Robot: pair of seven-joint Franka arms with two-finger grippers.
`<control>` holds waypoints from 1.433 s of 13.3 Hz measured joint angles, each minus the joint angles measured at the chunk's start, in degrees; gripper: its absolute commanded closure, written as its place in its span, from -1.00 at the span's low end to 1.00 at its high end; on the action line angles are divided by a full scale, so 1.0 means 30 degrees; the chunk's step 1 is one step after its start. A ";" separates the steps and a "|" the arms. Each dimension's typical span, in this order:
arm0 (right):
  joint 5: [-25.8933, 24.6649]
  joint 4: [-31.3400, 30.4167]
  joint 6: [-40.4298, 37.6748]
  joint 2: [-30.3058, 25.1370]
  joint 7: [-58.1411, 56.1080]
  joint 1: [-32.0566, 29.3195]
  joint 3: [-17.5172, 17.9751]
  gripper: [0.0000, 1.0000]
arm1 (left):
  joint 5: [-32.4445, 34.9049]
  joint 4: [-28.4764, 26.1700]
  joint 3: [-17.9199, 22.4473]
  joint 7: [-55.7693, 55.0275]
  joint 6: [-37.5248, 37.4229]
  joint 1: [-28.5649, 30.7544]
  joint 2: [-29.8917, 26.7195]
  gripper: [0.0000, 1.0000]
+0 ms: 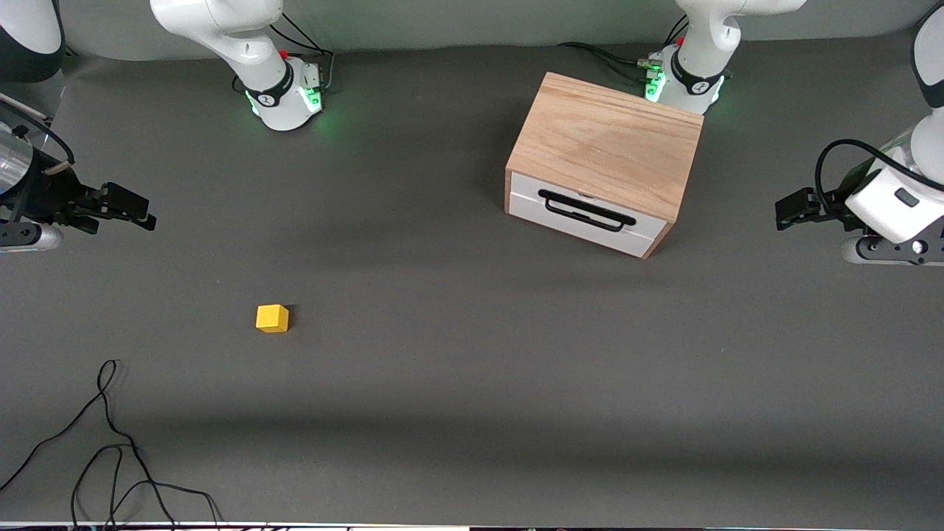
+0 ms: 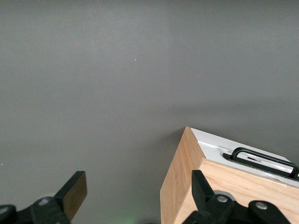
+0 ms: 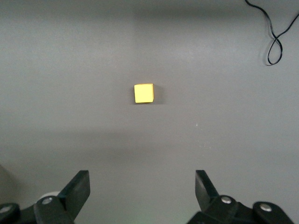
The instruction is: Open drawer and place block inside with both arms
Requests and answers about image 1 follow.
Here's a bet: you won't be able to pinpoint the black metal drawer handle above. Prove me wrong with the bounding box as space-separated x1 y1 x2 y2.
538 190 636 232

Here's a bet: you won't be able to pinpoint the white-fronted wooden drawer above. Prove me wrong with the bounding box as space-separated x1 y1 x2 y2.
509 171 668 257

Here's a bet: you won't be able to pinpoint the wooden drawer cabinet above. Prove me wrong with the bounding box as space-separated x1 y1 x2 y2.
504 72 704 260

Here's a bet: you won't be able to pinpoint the black left arm wrist cable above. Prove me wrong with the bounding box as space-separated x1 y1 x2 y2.
814 139 917 222

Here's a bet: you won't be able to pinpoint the thin black loose cable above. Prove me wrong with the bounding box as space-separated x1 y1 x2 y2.
0 359 226 529

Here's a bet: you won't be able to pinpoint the black right arm base cables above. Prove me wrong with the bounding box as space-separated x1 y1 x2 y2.
269 13 337 94

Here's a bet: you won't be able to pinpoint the black arm base cables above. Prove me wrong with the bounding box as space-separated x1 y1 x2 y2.
557 18 691 83
269 13 337 94

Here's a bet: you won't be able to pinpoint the black left arm base cables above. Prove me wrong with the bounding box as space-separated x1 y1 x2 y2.
557 18 691 83

